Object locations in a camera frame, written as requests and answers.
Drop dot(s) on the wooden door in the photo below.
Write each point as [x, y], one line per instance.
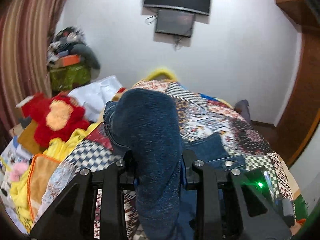
[307, 80]

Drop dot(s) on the small black monitor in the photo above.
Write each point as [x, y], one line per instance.
[175, 22]

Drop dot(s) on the grey plush toy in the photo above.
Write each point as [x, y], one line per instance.
[90, 55]

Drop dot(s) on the white plastic sheet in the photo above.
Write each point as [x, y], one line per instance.
[95, 95]

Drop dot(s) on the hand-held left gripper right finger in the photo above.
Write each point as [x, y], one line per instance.
[192, 175]

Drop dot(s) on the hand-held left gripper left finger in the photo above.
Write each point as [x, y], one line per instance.
[125, 172]

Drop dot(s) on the pile of patterned clothes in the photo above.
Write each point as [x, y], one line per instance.
[65, 37]

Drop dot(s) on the striped curtain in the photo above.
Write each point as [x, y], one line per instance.
[25, 42]

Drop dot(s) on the patchwork printed blanket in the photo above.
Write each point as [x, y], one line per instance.
[237, 130]

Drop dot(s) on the blue denim jeans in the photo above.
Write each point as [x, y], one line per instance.
[150, 135]

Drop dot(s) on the orange box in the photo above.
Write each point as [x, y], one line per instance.
[70, 60]

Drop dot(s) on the brown cloth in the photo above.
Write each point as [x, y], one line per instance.
[27, 137]

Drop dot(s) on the orange-trimmed tan towel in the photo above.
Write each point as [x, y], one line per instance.
[42, 180]

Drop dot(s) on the green cloth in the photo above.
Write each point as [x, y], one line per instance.
[301, 205]

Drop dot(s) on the red plush toy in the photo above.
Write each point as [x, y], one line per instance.
[67, 127]

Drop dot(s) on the pink fluffy toy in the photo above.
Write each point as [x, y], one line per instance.
[18, 170]

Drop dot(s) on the yellow fleece blanket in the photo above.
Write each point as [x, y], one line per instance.
[75, 137]

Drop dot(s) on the green patterned bag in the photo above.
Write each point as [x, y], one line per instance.
[70, 77]

